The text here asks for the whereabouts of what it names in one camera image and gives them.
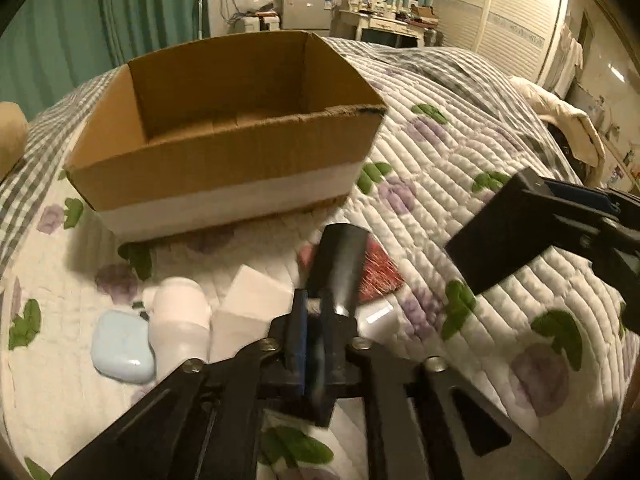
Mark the white suitcase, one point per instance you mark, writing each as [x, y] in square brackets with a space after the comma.
[261, 22]

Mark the floral quilted bedspread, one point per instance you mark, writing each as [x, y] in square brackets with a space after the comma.
[546, 345]

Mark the brown cardboard box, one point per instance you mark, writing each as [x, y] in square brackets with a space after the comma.
[223, 130]

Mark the cream crumpled cloth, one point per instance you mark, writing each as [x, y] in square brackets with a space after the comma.
[584, 141]

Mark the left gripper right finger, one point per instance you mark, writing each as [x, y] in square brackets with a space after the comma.
[423, 421]

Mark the black cylindrical tube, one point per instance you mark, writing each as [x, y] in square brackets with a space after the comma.
[337, 266]

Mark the red rose tin case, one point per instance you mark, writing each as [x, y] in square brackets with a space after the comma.
[380, 276]

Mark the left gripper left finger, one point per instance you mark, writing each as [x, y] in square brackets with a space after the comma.
[202, 421]

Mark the grey mini fridge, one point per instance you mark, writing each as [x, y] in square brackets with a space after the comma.
[312, 15]

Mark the white plastic bottle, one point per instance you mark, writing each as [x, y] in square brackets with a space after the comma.
[180, 324]

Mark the grey checked blanket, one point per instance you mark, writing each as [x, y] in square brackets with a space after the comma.
[484, 91]

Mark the beige pillow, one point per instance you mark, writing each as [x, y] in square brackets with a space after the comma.
[13, 136]

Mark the green curtain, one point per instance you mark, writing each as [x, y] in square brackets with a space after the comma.
[51, 47]

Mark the small white box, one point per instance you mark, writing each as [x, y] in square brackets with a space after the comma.
[253, 301]

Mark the white canister red cap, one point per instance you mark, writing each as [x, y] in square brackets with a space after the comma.
[378, 320]

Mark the white dressing table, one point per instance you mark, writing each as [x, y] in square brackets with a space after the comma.
[351, 25]

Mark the white sliding wardrobe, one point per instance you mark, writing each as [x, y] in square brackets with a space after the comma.
[519, 37]

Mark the light blue earbud case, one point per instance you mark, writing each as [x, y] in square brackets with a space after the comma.
[120, 348]

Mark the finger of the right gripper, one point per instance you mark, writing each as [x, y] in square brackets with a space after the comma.
[528, 215]

